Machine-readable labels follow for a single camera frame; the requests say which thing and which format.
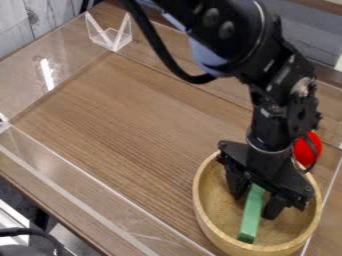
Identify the wooden bowl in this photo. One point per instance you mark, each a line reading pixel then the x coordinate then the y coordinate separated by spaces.
pixel 281 237

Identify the red plush strawberry toy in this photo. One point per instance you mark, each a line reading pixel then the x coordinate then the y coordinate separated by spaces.
pixel 307 149

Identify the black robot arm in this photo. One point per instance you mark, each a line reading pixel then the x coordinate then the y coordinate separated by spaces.
pixel 237 42

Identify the clear acrylic tray wall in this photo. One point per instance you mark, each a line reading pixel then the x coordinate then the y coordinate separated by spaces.
pixel 118 227

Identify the green rectangular block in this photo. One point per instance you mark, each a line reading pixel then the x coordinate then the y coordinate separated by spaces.
pixel 251 214

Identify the black device with screw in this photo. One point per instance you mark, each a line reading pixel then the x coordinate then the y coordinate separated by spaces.
pixel 47 247

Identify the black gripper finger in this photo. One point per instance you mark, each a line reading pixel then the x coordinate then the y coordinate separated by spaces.
pixel 275 205
pixel 237 180

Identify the clear acrylic corner bracket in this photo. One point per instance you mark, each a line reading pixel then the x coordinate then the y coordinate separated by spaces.
pixel 110 38

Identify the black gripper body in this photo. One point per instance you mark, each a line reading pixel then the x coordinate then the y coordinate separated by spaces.
pixel 271 169

